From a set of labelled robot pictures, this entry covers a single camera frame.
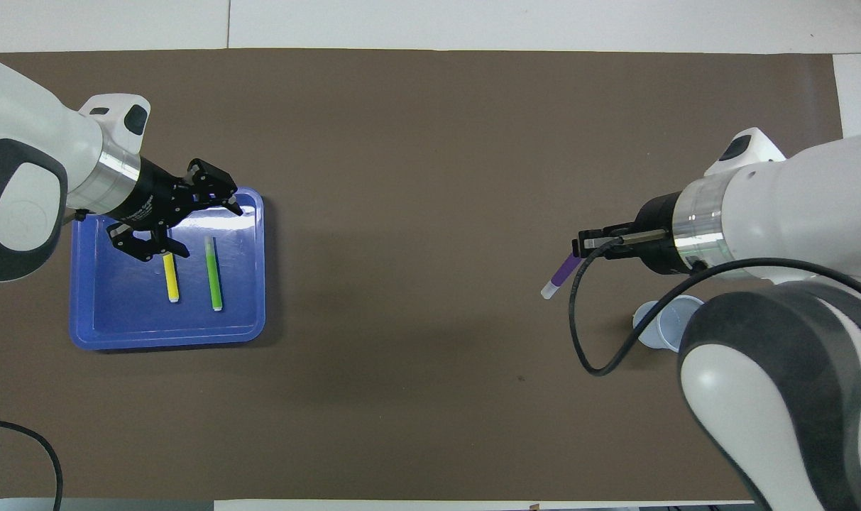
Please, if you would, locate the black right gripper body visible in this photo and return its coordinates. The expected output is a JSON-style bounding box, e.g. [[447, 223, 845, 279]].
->
[[618, 192, 690, 274]]

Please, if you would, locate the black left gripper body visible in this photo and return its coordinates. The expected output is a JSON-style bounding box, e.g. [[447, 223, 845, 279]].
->
[[107, 158, 190, 228]]

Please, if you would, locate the yellow pen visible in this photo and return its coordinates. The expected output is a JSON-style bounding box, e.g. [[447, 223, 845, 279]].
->
[[162, 253, 180, 304]]

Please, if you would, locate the purple pen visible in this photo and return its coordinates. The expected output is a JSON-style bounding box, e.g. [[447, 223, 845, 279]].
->
[[540, 254, 586, 300]]

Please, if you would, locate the green pen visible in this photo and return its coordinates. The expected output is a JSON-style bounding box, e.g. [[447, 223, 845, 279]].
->
[[204, 236, 224, 312]]

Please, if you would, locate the blue plastic tray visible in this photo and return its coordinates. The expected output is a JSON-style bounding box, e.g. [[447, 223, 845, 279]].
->
[[70, 187, 266, 351]]

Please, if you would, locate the translucent plastic cup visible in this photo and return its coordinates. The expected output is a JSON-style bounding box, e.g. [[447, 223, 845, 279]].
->
[[632, 295, 708, 353]]

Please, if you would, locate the brown table mat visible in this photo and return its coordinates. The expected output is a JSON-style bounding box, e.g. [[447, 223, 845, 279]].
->
[[0, 48, 844, 501]]

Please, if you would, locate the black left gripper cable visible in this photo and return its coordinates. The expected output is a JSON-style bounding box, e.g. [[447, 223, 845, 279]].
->
[[0, 208, 92, 511]]

